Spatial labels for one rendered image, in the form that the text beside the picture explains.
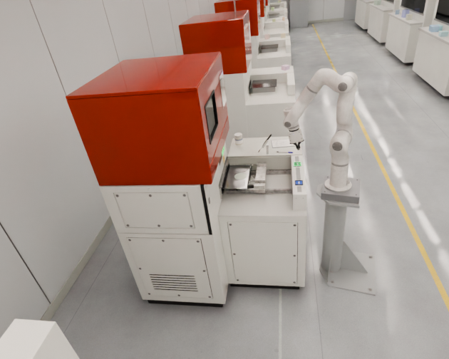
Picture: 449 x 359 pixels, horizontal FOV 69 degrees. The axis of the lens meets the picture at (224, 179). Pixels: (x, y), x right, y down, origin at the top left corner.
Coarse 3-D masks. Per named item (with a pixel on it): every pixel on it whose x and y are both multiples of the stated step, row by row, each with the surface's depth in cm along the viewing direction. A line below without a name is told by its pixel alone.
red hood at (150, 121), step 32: (128, 64) 230; (160, 64) 219; (192, 64) 208; (96, 96) 177; (128, 96) 174; (160, 96) 171; (192, 96) 169; (224, 96) 242; (96, 128) 187; (128, 128) 184; (160, 128) 181; (192, 128) 179; (224, 128) 242; (96, 160) 200; (128, 160) 197; (160, 160) 193; (192, 160) 190
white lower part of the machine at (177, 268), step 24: (120, 240) 236; (144, 240) 232; (168, 240) 229; (192, 240) 225; (216, 240) 230; (144, 264) 247; (168, 264) 243; (192, 264) 239; (216, 264) 236; (144, 288) 264; (168, 288) 259; (192, 288) 255; (216, 288) 251
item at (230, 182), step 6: (228, 168) 275; (234, 168) 274; (240, 168) 273; (246, 168) 272; (228, 174) 267; (234, 174) 266; (246, 174) 264; (228, 180) 259; (234, 180) 258; (240, 180) 257; (246, 180) 256; (222, 186) 253; (228, 186) 252; (234, 186) 251; (240, 186) 251; (246, 186) 250
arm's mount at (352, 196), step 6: (324, 180) 250; (354, 180) 245; (360, 180) 245; (324, 186) 243; (354, 186) 239; (324, 192) 235; (330, 192) 235; (336, 192) 234; (342, 192) 233; (348, 192) 233; (354, 192) 232; (324, 198) 237; (330, 198) 235; (336, 198) 233; (342, 198) 232; (348, 198) 230; (354, 198) 228
